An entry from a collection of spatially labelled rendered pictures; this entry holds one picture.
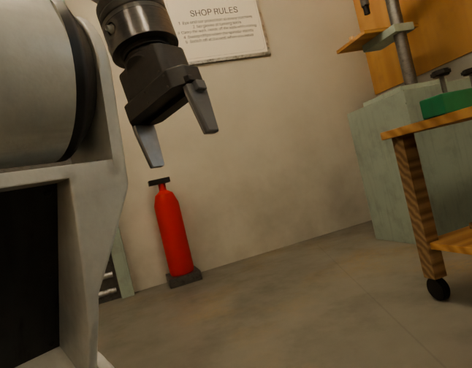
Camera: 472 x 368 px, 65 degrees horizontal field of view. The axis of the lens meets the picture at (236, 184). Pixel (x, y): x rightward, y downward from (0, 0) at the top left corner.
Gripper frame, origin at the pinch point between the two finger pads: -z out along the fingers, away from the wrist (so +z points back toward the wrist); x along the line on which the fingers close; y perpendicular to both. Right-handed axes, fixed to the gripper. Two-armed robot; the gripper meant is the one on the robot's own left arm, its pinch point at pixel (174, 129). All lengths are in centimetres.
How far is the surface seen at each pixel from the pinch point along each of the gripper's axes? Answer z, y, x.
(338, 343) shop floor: -53, 55, -24
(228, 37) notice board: 100, 162, -83
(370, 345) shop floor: -54, 56, -15
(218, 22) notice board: 111, 158, -84
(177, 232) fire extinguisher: -5, 104, -125
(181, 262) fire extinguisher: -22, 103, -129
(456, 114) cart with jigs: -8, 69, 21
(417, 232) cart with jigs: -35, 84, -2
